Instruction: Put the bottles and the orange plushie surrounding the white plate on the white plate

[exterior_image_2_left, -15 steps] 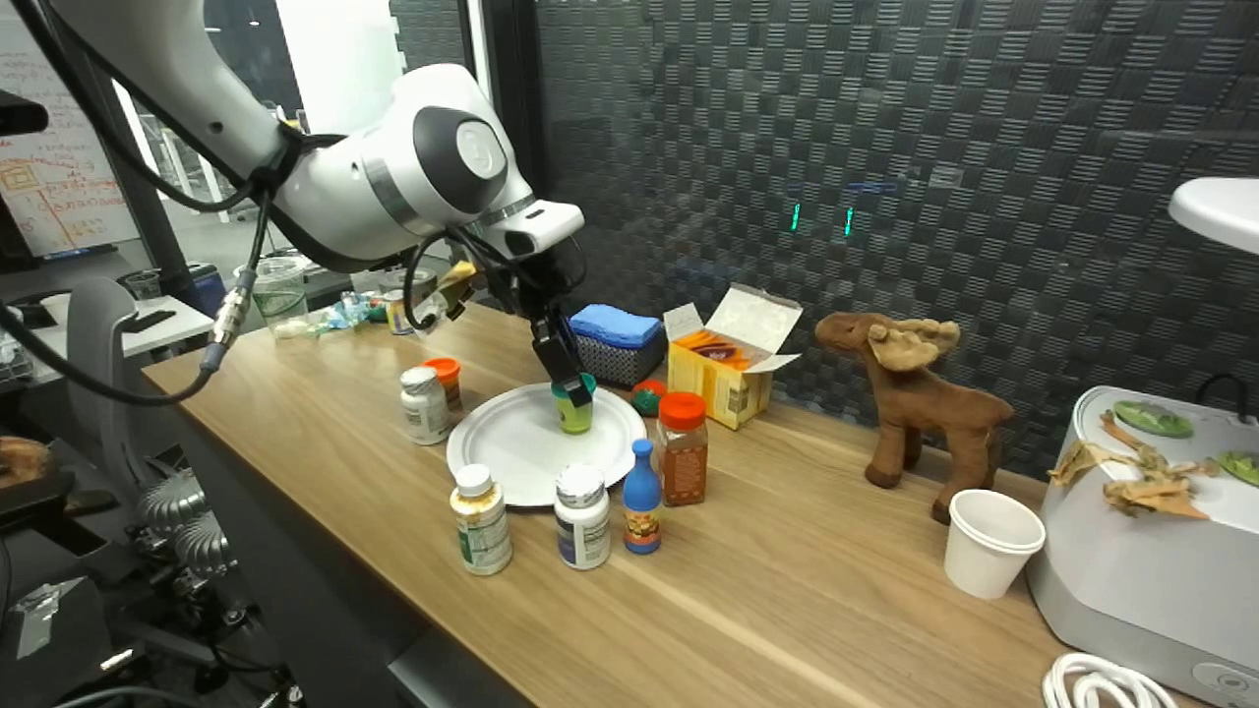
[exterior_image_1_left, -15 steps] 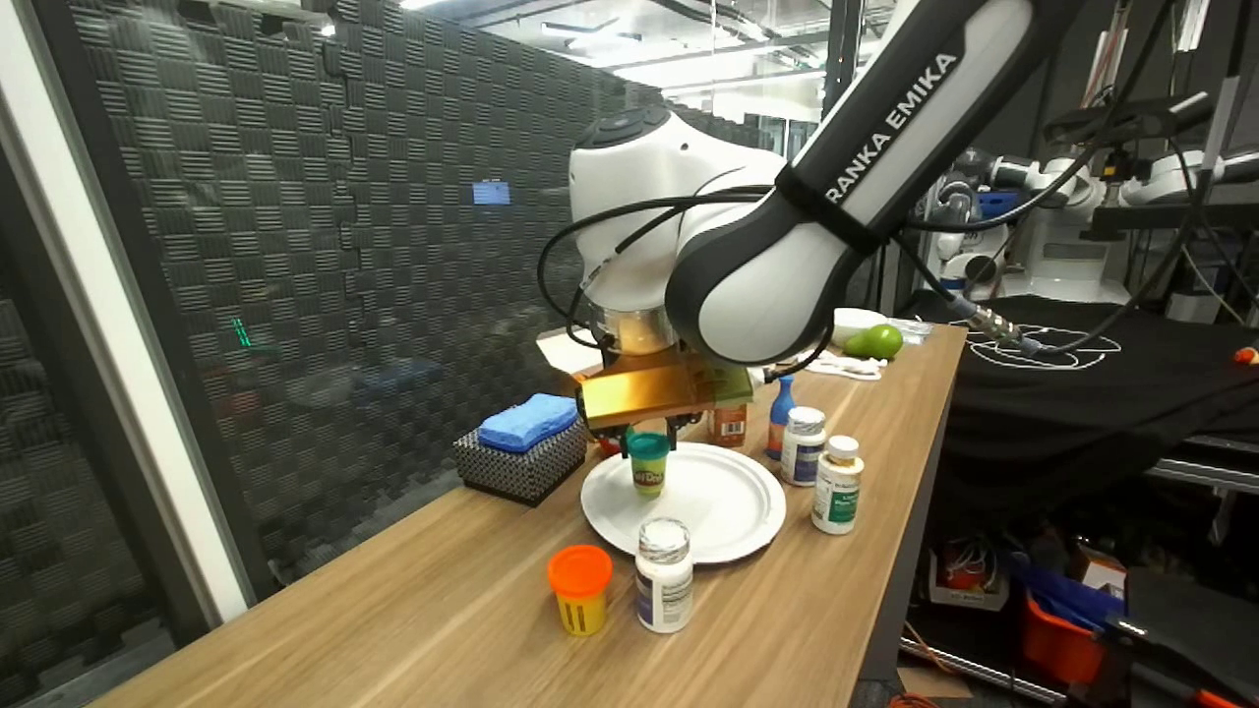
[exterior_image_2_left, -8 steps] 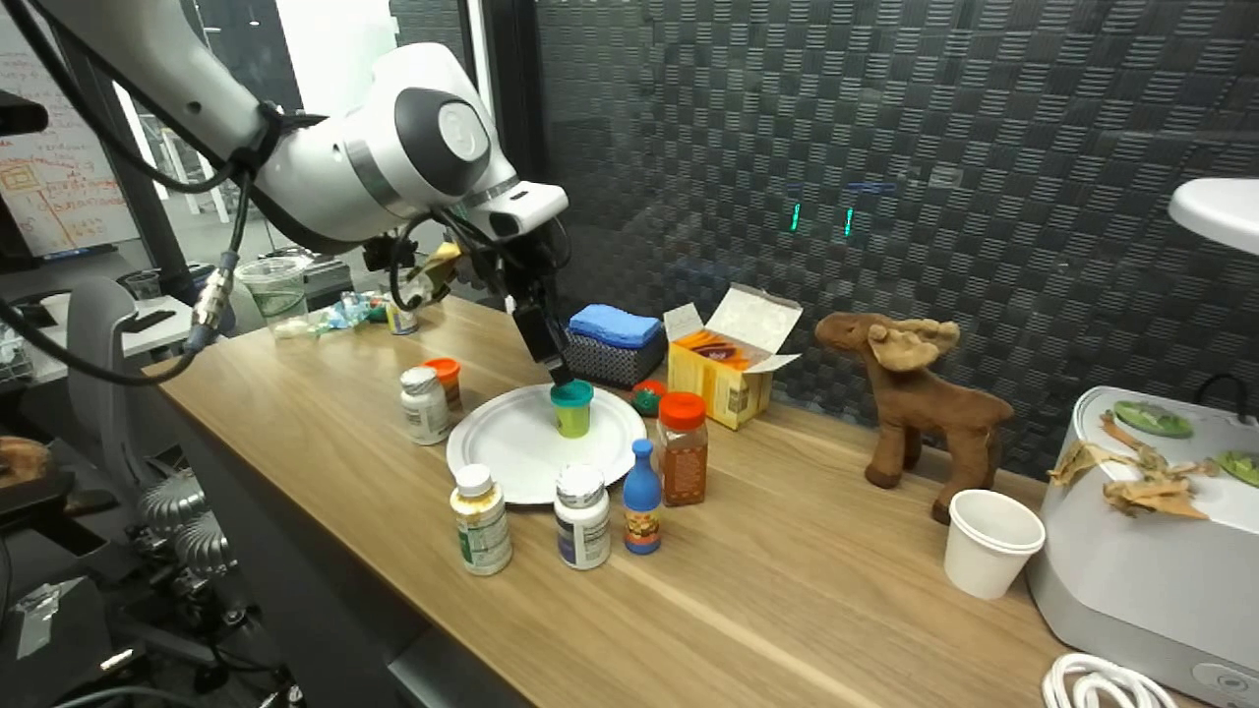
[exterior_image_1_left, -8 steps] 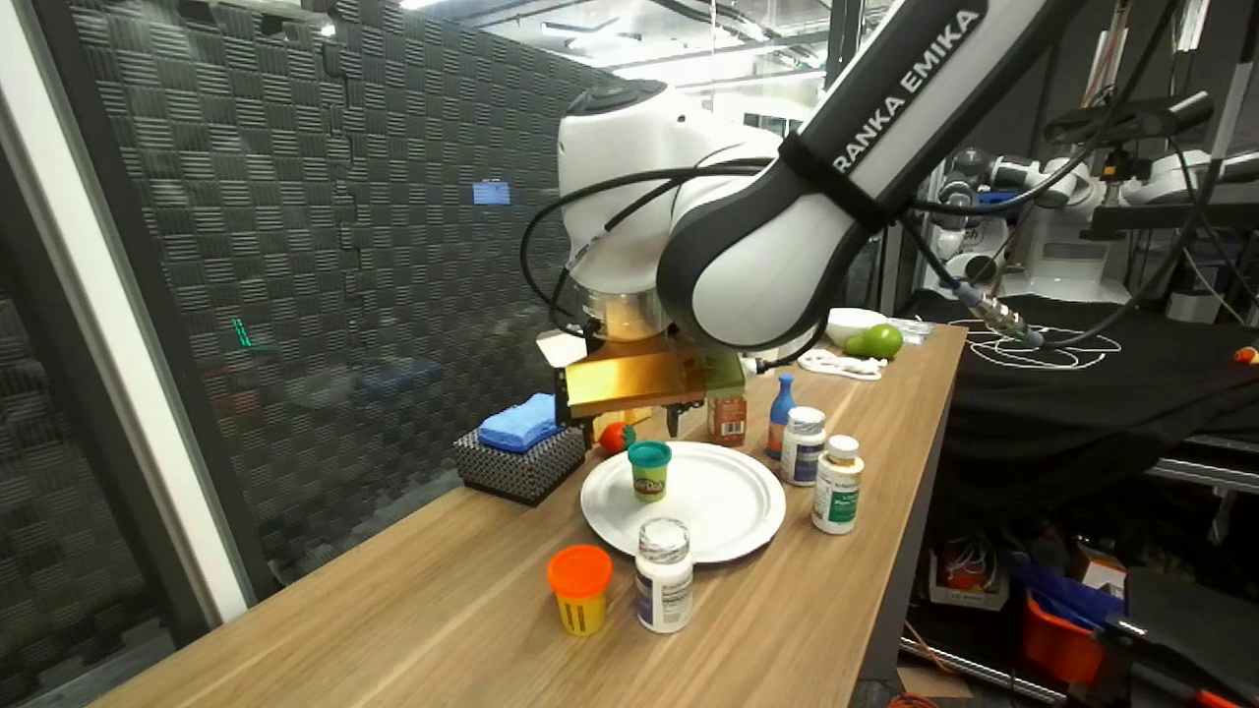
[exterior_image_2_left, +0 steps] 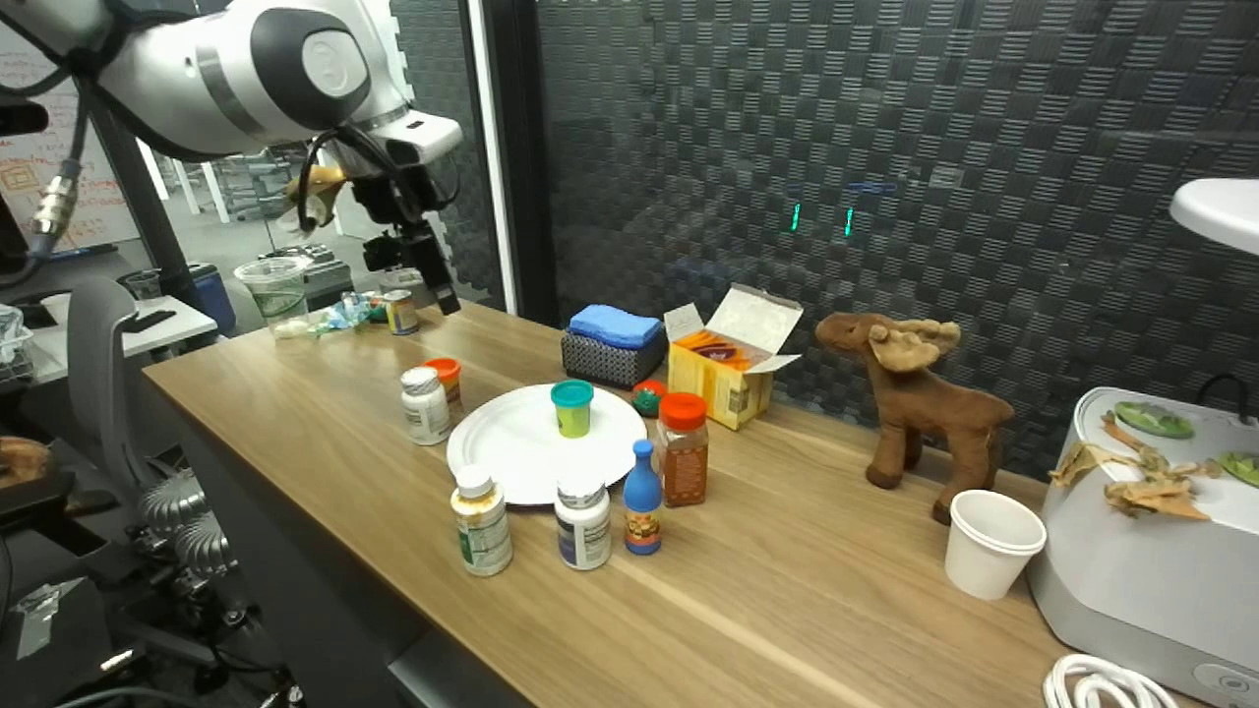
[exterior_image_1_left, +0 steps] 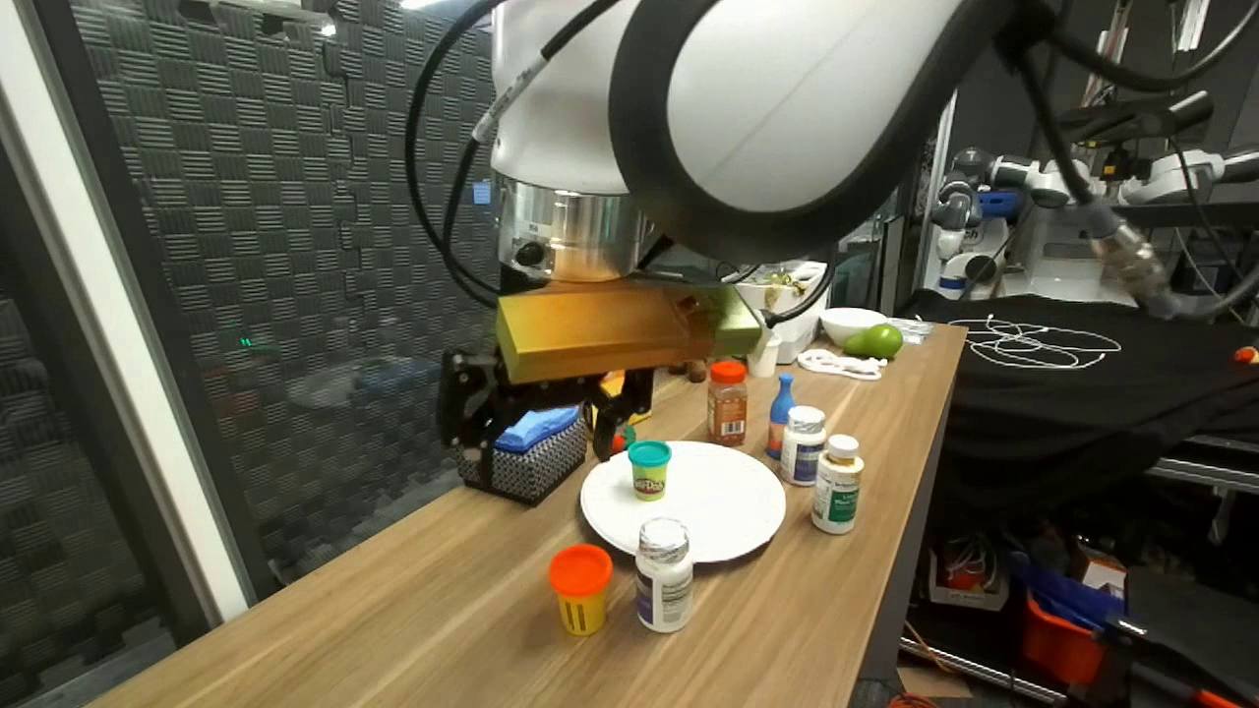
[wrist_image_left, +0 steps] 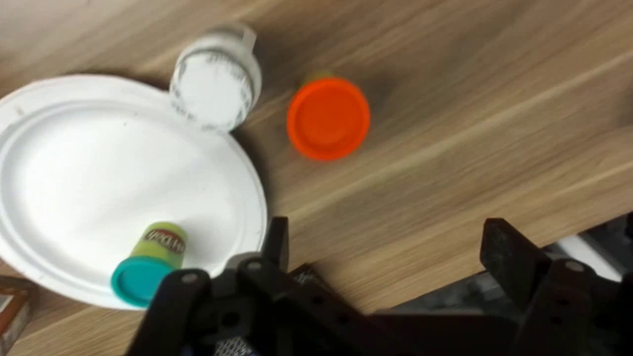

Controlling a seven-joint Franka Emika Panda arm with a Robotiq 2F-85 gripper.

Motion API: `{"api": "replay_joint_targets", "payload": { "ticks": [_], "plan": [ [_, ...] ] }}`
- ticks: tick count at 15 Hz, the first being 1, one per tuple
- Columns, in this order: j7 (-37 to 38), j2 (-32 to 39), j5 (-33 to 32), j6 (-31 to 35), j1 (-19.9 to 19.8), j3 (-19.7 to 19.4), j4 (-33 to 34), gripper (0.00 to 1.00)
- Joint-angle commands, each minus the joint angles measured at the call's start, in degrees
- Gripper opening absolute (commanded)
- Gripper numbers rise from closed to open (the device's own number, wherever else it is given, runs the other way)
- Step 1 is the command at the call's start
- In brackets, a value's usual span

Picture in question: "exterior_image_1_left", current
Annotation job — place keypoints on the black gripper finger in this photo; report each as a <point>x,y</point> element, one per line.
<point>623,422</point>
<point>467,414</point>

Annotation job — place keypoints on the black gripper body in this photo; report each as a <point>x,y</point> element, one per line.
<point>557,393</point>

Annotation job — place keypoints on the spice jar orange lid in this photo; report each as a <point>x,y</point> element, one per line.
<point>728,408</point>

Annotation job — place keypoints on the white bottle silver cap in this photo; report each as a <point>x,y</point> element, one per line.
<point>666,578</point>

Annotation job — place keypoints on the white bottle blue label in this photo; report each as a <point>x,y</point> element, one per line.
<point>805,450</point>

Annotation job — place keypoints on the white bottle green label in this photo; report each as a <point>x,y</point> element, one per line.
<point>834,491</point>

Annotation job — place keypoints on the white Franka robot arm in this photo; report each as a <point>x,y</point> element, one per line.
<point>789,106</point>

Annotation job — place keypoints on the white round plate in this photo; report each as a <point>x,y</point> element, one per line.
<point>715,515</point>

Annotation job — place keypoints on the blue sponge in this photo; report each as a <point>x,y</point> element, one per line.
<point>539,429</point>

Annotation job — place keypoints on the gray woven basket box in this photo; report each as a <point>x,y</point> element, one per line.
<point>535,473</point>

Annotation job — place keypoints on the translucent white bucket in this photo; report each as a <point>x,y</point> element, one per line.
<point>792,318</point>

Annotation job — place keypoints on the crumpled clear plastic bag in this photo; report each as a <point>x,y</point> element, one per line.
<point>829,365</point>

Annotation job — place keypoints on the white bowl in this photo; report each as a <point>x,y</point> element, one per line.
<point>848,319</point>

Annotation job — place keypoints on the red white package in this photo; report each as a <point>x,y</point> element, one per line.
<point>970,579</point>

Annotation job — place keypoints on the white lab equipment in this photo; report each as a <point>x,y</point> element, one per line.
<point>970,242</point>

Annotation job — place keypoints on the blue tool under table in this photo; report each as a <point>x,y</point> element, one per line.
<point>1067,597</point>

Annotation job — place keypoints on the orange bin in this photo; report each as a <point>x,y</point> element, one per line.
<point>1063,644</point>

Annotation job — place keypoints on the black cloth covered table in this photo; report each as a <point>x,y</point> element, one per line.
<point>1155,395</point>

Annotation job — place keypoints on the white window frame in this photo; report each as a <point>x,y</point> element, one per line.
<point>93,263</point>

